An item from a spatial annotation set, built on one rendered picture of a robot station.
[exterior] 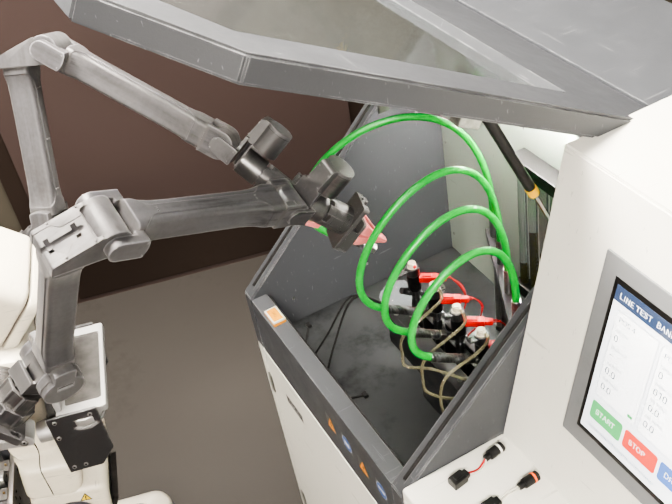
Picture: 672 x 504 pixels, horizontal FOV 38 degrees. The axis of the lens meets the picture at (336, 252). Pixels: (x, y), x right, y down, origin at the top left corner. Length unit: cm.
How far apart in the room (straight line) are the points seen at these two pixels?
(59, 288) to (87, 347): 60
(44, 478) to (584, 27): 140
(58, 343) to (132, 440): 170
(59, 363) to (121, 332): 203
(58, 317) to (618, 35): 111
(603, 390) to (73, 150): 240
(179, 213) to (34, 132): 58
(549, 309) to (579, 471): 27
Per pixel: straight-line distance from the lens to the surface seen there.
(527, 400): 174
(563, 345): 161
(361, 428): 190
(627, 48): 186
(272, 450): 316
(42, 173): 205
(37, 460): 214
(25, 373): 177
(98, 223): 147
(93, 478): 219
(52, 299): 155
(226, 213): 160
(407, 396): 211
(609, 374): 154
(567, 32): 192
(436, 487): 176
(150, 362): 358
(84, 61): 197
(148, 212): 151
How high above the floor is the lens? 239
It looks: 39 degrees down
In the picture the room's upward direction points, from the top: 11 degrees counter-clockwise
